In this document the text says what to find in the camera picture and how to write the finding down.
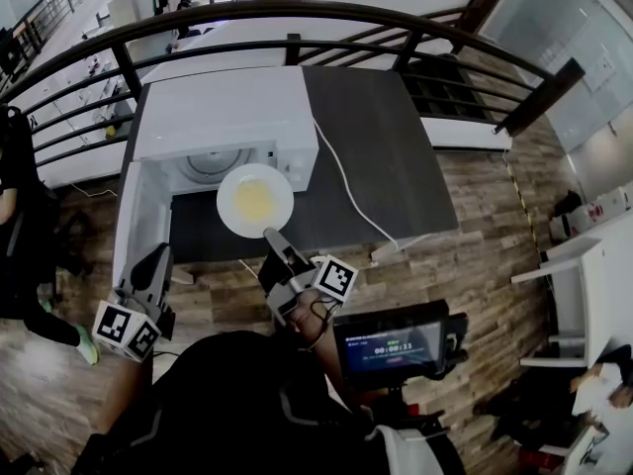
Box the person's left forearm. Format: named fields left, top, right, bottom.
left=96, top=348, right=154, bottom=434

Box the white microwave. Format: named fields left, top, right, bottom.
left=112, top=65, right=320, bottom=291

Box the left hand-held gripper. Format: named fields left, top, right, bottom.
left=92, top=242, right=176, bottom=364

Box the black metal railing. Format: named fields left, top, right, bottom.
left=0, top=0, right=587, bottom=168

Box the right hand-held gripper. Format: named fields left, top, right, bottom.
left=257, top=227, right=359, bottom=327

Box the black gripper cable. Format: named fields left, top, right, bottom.
left=296, top=298, right=343, bottom=353

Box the black monitor mount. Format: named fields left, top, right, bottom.
left=368, top=382, right=446, bottom=434

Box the thin white floor cable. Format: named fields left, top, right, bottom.
left=68, top=182, right=121, bottom=199

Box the person's black top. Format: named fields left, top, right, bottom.
left=71, top=329, right=392, bottom=475

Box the white box red label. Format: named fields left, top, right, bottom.
left=549, top=185, right=632, bottom=244

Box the white grey harness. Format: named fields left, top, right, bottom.
left=365, top=423, right=466, bottom=475

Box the white round plate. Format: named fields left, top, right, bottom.
left=216, top=162, right=296, bottom=239

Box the dark table with white legs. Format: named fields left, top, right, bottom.
left=123, top=65, right=460, bottom=267

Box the dark wooden staircase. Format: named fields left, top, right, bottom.
left=403, top=56, right=510, bottom=124

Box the small black monitor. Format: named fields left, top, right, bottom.
left=331, top=299, right=469, bottom=380

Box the black bag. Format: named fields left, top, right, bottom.
left=553, top=189, right=584, bottom=217

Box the white desk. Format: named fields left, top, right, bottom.
left=508, top=210, right=633, bottom=370

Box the person's right forearm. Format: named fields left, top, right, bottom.
left=286, top=289, right=358, bottom=410

